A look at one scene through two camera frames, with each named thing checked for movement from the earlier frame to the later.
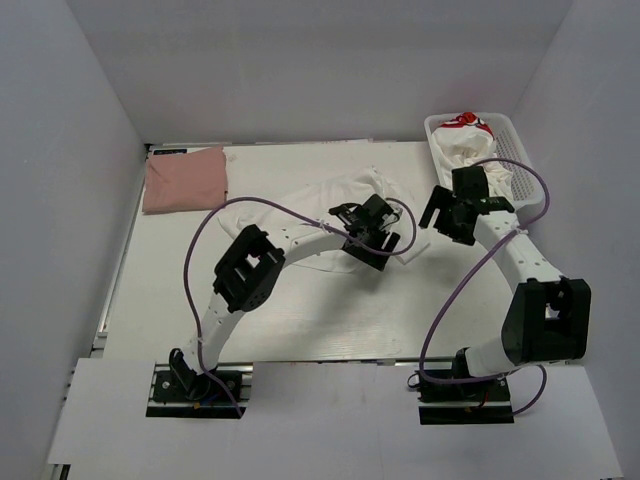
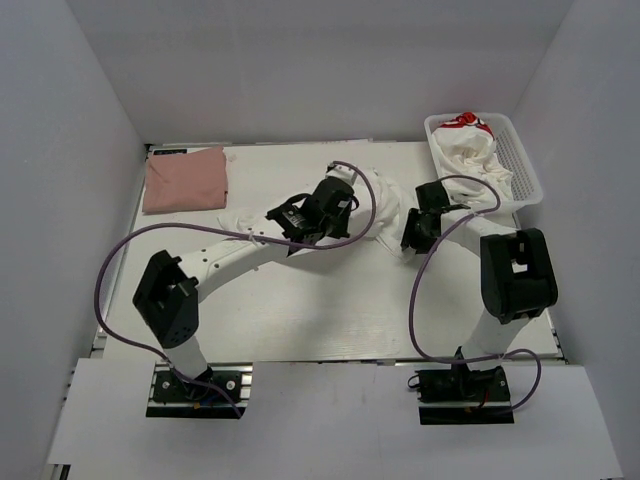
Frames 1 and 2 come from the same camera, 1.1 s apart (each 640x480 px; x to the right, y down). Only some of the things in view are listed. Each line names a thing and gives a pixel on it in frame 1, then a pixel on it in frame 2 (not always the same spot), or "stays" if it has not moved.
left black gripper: (374, 260) → (341, 230)
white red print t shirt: (469, 141) stays
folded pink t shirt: (186, 181) stays
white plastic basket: (527, 188) stays
